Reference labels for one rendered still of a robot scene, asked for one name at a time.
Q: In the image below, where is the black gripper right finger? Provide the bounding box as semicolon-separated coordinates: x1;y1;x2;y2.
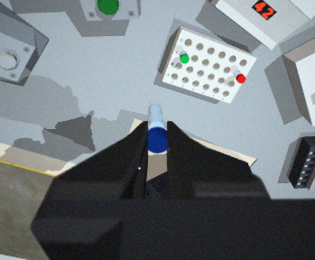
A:
167;121;270;200

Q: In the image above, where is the grey bench mat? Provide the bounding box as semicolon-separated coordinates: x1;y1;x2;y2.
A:
0;0;315;199

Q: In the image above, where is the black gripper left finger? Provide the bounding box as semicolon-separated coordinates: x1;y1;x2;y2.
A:
43;121;148;200

